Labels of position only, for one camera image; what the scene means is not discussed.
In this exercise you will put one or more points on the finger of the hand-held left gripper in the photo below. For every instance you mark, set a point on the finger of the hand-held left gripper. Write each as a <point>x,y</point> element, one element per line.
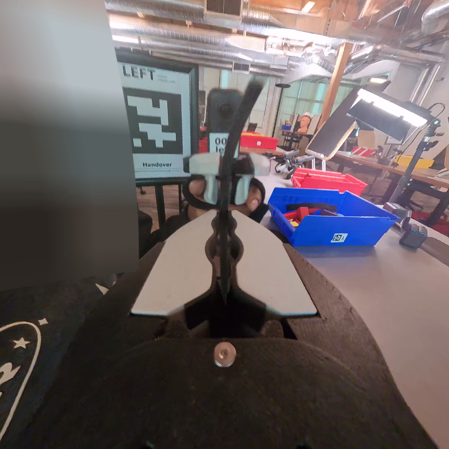
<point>205,165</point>
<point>258,165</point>

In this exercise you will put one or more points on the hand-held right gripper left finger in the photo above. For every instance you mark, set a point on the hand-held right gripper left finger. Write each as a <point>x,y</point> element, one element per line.
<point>175,270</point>

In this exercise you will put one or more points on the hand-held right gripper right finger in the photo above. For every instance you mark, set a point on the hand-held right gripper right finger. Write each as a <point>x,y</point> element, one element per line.
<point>273,270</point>

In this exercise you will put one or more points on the blue plastic bin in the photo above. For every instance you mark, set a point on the blue plastic bin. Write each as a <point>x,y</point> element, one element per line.
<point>350,231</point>

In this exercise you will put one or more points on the person's left hand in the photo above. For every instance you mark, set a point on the person's left hand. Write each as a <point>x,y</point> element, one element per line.
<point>198,187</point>

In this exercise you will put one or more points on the red plastic bin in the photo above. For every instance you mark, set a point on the red plastic bin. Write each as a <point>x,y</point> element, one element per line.
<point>252,140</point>
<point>333,186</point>

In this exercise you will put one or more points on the grey metal device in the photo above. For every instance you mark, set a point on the grey metal device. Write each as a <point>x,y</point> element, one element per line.
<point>291,163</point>

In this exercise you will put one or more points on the framed marker sign on stand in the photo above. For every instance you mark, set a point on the framed marker sign on stand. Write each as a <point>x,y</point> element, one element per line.
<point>158,168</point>

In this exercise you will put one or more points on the black floor lamp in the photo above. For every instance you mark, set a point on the black floor lamp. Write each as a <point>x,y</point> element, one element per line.
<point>280,105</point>

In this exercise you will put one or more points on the red plastic block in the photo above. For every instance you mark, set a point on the red plastic block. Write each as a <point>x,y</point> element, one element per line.
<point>301,214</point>

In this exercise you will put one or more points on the mannequin head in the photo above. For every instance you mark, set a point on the mannequin head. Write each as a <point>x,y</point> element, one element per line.
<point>305,122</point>

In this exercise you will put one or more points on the black reflector board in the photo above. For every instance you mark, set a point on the black reflector board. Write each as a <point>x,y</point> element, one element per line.
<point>331,135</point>

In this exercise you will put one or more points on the black printed shirt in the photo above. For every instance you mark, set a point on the black printed shirt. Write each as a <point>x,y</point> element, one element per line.
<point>63,315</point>

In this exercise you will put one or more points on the wooden workbench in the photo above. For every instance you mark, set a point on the wooden workbench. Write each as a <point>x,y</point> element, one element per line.
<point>386,168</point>

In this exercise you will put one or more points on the grey battery charger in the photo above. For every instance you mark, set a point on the grey battery charger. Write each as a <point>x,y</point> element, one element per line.
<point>396,212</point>
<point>414,236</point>

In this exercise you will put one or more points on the studio light panel on stand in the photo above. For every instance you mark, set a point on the studio light panel on stand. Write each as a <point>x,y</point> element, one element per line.
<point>386,112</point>

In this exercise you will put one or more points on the yellow plastic bin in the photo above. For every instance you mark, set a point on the yellow plastic bin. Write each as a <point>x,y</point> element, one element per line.
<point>410,160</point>

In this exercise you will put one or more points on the wooden support post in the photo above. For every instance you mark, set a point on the wooden support post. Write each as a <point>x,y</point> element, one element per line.
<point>336,80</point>

